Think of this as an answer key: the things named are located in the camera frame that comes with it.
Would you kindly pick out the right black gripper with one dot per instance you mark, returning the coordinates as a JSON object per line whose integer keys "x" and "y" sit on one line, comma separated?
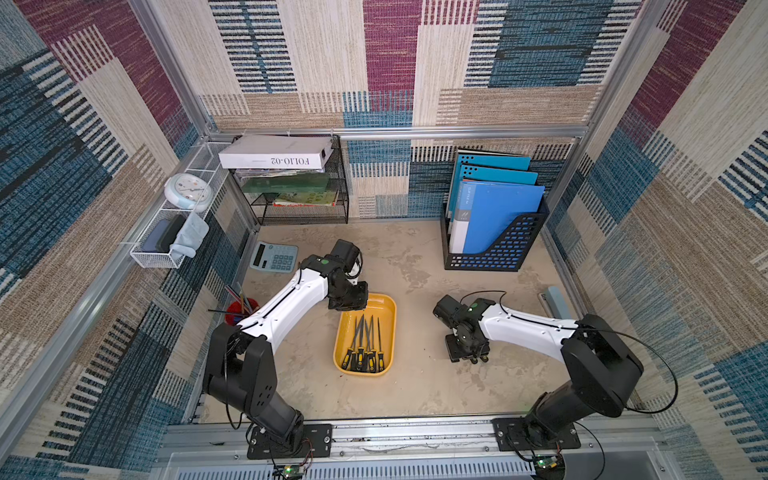
{"x": 463, "y": 348}

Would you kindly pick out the teal folder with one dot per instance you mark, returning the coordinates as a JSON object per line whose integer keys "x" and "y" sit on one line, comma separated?
{"x": 472, "y": 172}
{"x": 492, "y": 159}

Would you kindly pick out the white wire wall basket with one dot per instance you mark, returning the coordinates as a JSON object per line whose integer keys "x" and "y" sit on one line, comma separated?
{"x": 204, "y": 163}

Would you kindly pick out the white round clock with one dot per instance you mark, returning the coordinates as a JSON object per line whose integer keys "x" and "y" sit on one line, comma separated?
{"x": 188, "y": 192}

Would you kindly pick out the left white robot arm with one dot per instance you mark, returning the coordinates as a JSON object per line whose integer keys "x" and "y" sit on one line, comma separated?
{"x": 240, "y": 370}

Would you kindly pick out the dark phone in basket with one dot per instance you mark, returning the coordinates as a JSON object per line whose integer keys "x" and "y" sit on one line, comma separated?
{"x": 163, "y": 235}

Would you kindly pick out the blue front folder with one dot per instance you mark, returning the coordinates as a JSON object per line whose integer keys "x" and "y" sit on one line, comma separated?
{"x": 485, "y": 209}

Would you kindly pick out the yellow storage tray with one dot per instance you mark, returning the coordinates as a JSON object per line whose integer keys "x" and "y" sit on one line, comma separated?
{"x": 378, "y": 306}

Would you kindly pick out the white folio box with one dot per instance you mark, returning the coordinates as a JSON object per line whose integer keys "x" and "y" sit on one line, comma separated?
{"x": 277, "y": 152}

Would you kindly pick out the light blue cloth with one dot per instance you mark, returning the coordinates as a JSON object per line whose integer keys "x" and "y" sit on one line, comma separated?
{"x": 189, "y": 238}

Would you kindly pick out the teal calculator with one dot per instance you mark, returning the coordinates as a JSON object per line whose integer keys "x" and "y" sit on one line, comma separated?
{"x": 274, "y": 258}

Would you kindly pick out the file tool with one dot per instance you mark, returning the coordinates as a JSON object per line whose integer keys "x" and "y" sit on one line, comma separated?
{"x": 371, "y": 366}
{"x": 380, "y": 350}
{"x": 349, "y": 361}
{"x": 364, "y": 344}
{"x": 358, "y": 362}

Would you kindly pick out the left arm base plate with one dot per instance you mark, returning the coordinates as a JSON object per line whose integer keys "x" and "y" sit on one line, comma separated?
{"x": 309, "y": 441}

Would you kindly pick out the red pen cup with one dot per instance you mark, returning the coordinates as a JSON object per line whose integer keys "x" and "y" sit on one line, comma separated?
{"x": 240, "y": 308}

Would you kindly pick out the green book on shelf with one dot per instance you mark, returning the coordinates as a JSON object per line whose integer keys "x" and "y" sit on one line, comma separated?
{"x": 302, "y": 183}

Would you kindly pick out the black wire shelf rack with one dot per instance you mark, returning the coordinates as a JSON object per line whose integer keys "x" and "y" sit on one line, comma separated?
{"x": 329, "y": 206}

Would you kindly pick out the teal middle folder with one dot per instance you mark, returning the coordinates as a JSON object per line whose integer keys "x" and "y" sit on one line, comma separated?
{"x": 472, "y": 172}

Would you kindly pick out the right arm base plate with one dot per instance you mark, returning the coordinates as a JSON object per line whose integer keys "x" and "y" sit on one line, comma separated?
{"x": 517, "y": 434}

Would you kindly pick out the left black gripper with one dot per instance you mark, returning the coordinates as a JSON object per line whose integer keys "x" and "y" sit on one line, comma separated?
{"x": 361, "y": 301}

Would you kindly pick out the black perforated file holder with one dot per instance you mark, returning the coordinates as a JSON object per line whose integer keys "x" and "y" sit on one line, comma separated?
{"x": 508, "y": 251}

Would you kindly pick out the teal rear folder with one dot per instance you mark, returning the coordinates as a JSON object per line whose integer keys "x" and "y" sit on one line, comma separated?
{"x": 492, "y": 159}

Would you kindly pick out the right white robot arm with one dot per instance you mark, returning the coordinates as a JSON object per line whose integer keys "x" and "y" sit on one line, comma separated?
{"x": 603, "y": 371}

